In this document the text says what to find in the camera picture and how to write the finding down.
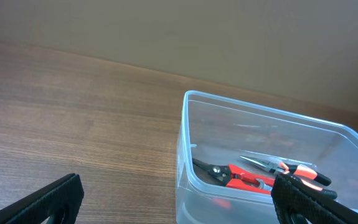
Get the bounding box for red handled cutters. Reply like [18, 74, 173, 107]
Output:
[192, 158, 275, 195]

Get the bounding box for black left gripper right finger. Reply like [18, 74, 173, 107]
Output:
[271, 174, 358, 224]

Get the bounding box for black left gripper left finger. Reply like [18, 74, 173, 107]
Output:
[0, 173, 84, 224]

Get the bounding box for orange black needle-nose pliers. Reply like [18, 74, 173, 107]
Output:
[240, 156, 337, 200]

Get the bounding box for clear plastic container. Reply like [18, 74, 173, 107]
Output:
[176, 91, 358, 223]

